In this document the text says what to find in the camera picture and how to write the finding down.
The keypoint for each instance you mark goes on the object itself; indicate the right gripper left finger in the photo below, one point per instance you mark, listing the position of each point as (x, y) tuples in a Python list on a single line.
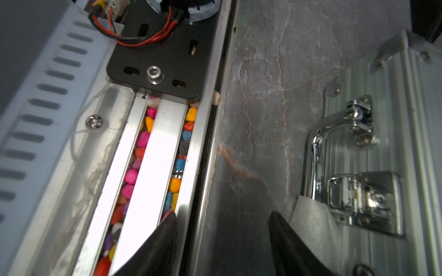
[(157, 254)]

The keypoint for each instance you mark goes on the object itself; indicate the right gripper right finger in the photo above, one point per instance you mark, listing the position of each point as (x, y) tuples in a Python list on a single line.
[(291, 257)]

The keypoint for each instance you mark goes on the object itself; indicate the silver aluminium poker case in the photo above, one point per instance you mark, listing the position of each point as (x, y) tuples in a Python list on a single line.
[(371, 201)]

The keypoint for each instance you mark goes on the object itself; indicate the aluminium front rail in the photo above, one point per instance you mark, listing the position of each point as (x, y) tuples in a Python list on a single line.
[(130, 158)]

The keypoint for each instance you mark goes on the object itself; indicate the white slotted cable duct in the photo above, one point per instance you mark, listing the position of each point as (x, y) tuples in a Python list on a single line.
[(36, 124)]

